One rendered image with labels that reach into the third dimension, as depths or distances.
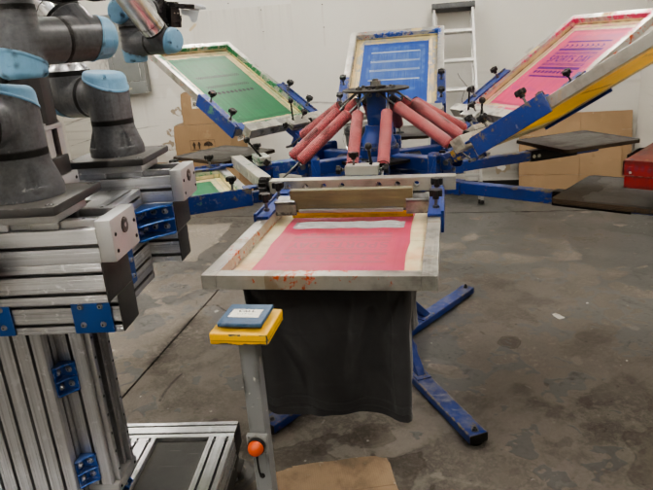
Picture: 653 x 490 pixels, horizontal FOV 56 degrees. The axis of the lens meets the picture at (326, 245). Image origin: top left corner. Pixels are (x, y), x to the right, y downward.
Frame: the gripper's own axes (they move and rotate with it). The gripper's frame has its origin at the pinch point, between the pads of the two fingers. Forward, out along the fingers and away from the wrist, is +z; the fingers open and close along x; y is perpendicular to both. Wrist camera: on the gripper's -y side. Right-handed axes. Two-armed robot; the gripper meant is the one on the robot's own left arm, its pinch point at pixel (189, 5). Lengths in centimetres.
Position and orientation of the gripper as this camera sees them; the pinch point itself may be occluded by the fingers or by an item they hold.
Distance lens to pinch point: 236.0
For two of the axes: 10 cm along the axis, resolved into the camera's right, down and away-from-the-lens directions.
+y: -0.5, 9.3, 3.8
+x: 8.8, 2.2, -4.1
